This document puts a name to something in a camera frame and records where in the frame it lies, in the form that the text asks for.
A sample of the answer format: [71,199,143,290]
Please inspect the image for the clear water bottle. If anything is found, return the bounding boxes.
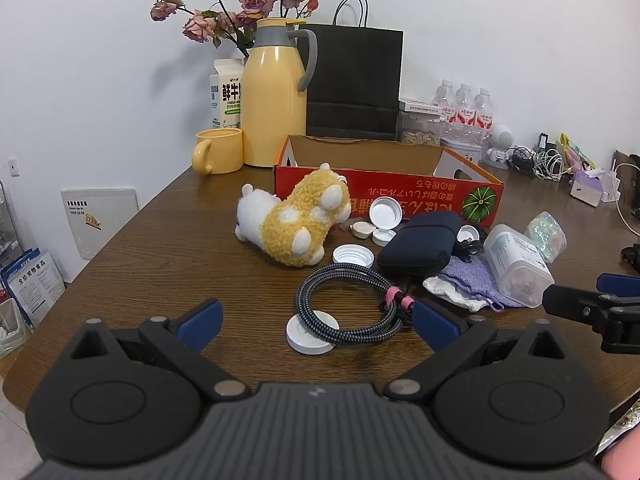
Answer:
[472,87,497,143]
[431,79,458,136]
[452,82,477,138]

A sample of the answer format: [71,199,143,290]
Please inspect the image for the white round disc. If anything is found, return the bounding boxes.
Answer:
[286,310,341,357]

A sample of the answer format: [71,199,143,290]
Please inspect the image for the red cardboard box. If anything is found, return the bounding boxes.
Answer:
[273,134,505,226]

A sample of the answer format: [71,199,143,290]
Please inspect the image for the tangled black cable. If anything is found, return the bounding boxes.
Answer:
[505,146,538,177]

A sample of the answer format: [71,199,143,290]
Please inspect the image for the blue printed bags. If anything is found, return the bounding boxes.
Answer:
[0,247,66,331]

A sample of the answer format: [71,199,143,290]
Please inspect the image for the yellow thermos jug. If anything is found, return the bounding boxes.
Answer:
[240,17,319,168]

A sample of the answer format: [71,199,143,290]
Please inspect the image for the flat white box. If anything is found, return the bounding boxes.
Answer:
[398,97,443,113]

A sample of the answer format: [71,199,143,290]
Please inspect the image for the yellow ceramic mug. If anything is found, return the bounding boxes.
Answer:
[191,128,244,176]

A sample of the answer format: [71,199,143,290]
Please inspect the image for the white robot-shaped speaker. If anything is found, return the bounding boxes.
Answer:
[486,124,516,170]

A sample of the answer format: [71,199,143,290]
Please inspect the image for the white cloth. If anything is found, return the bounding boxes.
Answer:
[422,275,493,313]

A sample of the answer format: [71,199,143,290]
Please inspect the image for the white threaded bottle cap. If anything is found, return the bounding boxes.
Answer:
[332,244,376,267]
[369,196,404,227]

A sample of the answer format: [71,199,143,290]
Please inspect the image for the colourful snack packets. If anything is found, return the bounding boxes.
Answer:
[559,133,596,173]

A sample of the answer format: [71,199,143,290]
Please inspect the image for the white milk carton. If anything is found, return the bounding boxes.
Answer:
[209,58,246,131]

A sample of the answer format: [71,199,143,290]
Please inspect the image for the person's right forearm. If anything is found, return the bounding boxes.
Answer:
[600,427,640,480]

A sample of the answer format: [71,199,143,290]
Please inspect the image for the black paper bag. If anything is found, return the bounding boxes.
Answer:
[302,0,404,141]

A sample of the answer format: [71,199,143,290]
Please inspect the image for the clear seed container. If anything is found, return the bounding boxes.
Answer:
[397,110,446,147]

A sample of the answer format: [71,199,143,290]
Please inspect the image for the tangled white cable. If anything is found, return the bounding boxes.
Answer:
[532,152,573,181]

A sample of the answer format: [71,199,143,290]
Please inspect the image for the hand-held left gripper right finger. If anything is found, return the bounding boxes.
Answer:
[385,298,574,402]

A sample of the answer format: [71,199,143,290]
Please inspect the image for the glittery plastic packet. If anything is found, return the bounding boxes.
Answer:
[525,211,567,263]

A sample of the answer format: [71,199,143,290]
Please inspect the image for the yellow and white plush toy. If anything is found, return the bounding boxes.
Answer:
[235,162,352,268]

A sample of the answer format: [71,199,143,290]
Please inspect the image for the braided charging cable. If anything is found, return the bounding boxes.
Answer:
[296,262,416,346]

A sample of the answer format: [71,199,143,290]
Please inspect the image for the navy zip case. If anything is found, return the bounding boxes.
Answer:
[376,211,463,281]

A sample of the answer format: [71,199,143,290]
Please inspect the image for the dried rose bouquet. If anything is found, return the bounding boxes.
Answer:
[150,0,321,58]

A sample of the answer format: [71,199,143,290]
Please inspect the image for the printed tin box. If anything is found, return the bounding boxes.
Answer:
[440,136,488,163]

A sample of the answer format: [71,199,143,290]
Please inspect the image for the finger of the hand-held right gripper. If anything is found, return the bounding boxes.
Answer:
[542,284,640,356]
[597,273,640,297]

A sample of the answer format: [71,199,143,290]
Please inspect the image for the pale purple box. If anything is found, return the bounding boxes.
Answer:
[570,169,606,207]

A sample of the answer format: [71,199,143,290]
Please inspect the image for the purple knitted cloth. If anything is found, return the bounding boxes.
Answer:
[439,254,526,311]

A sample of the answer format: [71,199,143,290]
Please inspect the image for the clear cotton swab box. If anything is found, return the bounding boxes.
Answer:
[482,224,556,308]

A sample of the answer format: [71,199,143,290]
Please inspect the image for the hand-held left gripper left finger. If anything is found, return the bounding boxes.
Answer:
[69,298,251,402]

